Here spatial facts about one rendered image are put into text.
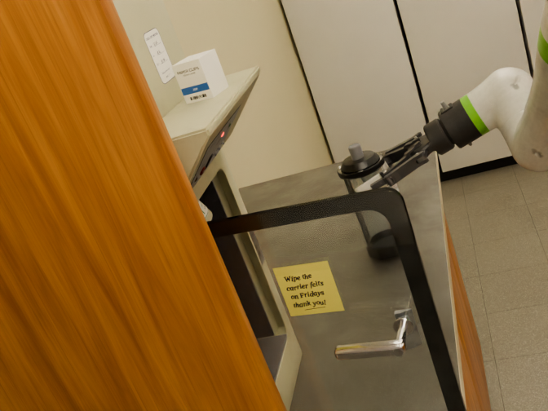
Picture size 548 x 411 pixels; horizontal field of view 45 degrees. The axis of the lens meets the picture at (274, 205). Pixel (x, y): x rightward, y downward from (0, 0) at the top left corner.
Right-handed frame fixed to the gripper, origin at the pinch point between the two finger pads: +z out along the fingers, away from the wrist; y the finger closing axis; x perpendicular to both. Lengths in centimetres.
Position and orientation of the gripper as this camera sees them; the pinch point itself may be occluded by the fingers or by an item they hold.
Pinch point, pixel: (368, 180)
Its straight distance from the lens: 150.2
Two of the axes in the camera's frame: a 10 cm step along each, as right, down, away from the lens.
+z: -7.8, 5.0, 3.8
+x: 6.0, 7.6, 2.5
